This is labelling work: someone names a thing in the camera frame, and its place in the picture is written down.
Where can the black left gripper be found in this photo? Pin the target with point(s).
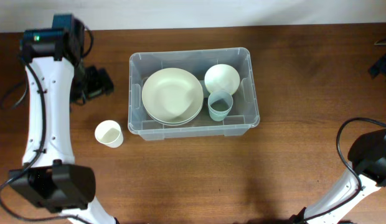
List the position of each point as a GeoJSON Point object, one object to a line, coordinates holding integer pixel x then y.
{"type": "Point", "coordinates": [103, 84]}

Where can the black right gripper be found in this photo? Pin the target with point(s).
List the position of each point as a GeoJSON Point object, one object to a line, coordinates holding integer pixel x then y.
{"type": "Point", "coordinates": [384, 65]}

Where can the cream white cup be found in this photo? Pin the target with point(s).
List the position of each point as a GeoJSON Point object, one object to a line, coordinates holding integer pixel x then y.
{"type": "Point", "coordinates": [109, 133]}

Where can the beige large bowl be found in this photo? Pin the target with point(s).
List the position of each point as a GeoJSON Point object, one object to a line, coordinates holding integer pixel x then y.
{"type": "Point", "coordinates": [172, 89]}
{"type": "Point", "coordinates": [171, 118]}

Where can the white small bowl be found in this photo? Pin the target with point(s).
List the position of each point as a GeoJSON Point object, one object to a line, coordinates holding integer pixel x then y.
{"type": "Point", "coordinates": [222, 77]}

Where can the grey cup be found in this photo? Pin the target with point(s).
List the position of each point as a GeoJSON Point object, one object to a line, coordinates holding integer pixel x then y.
{"type": "Point", "coordinates": [220, 102]}

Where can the dark blue large bowl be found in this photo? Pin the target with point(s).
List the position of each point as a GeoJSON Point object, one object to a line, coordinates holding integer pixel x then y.
{"type": "Point", "coordinates": [177, 123]}

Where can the mint green cup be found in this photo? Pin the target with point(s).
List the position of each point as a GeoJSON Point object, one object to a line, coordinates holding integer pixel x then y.
{"type": "Point", "coordinates": [218, 115]}

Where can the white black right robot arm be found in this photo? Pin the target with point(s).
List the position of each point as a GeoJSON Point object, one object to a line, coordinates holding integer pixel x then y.
{"type": "Point", "coordinates": [365, 174]}

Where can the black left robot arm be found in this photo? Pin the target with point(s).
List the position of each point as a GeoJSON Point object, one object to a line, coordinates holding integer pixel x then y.
{"type": "Point", "coordinates": [56, 78]}

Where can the clear plastic storage bin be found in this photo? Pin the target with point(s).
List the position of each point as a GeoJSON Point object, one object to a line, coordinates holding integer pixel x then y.
{"type": "Point", "coordinates": [243, 115]}

